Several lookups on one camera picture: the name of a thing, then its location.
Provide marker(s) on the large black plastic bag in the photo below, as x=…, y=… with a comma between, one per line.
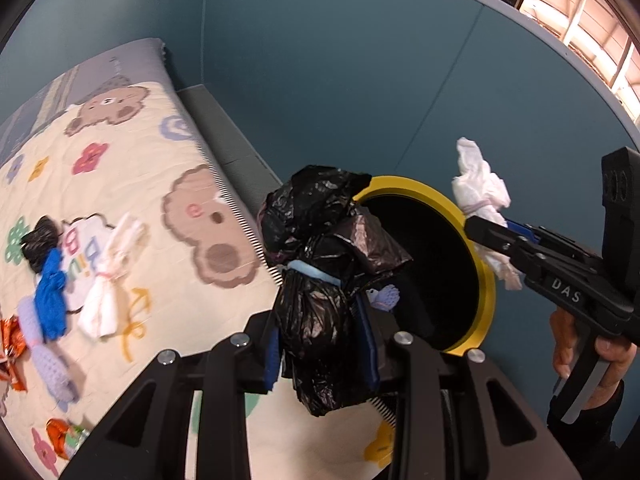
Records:
x=329, y=250

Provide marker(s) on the cartoon bear quilted blanket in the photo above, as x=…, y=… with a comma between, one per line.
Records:
x=154, y=315

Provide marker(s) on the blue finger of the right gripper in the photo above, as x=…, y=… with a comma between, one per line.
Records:
x=523, y=230

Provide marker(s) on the green snack wrapper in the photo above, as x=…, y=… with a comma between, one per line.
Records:
x=66, y=438

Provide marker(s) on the orange foil snack wrapper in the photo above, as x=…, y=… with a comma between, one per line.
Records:
x=13, y=345

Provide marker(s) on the white tissue bundle pink band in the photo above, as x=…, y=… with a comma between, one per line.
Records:
x=99, y=317

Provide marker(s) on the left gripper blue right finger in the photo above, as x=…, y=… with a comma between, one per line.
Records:
x=370, y=349

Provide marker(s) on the person right hand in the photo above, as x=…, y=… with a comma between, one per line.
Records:
x=619, y=353

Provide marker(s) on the small black plastic bag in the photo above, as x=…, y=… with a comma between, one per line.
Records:
x=36, y=244

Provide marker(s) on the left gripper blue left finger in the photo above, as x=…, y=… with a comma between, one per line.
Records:
x=272, y=360

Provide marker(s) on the yellow rimmed black trash bin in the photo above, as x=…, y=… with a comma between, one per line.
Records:
x=447, y=292

